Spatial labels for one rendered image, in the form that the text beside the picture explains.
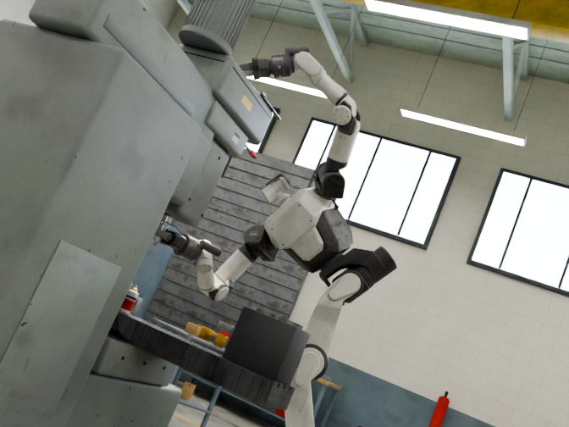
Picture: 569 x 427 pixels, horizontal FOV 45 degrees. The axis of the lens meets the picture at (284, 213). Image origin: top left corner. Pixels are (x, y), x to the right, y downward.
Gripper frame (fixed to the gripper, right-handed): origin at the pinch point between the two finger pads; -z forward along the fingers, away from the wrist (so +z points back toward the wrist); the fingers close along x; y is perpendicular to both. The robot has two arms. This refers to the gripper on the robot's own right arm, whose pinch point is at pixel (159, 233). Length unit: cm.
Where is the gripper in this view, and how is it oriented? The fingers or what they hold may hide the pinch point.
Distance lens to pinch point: 260.1
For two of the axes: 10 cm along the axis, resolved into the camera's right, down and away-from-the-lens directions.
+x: 6.6, 1.3, -7.4
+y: -3.8, 9.1, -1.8
